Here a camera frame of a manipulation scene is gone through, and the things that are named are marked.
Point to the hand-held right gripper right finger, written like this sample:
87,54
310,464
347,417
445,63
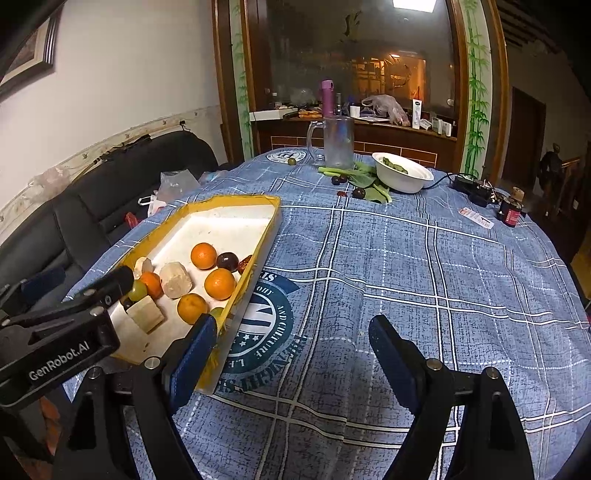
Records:
392,360

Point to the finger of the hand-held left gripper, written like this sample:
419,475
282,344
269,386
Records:
108,286

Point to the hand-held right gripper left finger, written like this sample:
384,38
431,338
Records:
196,360

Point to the green grape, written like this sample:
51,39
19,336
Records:
216,314
138,291

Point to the beige rough chunk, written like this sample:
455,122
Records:
175,279
145,314
143,266

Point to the orange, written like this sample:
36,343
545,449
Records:
152,285
203,256
220,284
192,308

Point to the yellow rimmed white tray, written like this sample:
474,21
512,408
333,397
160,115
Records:
221,221

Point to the dark blue cloth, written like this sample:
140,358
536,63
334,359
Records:
44,282

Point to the small red packet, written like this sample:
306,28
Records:
131,219

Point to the blue plaid tablecloth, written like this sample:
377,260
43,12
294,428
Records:
415,277

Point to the black sofa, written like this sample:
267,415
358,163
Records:
101,194

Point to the white plastic bag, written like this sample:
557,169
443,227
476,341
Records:
173,189

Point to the white pink packet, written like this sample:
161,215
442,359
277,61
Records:
475,218

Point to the green leaf vegetable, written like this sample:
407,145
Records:
369,182

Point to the white bowl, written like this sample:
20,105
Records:
404,180

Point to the black power strip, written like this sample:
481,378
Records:
471,189

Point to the small brown medicine bottle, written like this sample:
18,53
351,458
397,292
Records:
509,211

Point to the green vegetable pieces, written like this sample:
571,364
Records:
395,165

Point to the small brown jar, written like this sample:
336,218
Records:
518,194

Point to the wooden glass cabinet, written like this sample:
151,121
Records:
415,143

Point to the glass pitcher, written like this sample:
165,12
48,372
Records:
338,143

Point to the white flat box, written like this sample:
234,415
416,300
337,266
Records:
272,114

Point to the small white boxes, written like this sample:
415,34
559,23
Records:
442,127

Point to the framed picture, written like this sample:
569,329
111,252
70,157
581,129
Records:
27,60

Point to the white cup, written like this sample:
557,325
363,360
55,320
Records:
354,111

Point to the pinkish plastic bag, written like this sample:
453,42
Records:
388,108

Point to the dark figurine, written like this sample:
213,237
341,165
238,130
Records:
551,161

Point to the brown door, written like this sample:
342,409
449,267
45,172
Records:
524,138

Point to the pink lid bottle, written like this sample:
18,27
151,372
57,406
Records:
328,99

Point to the ceiling light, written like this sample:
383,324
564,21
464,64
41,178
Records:
414,3

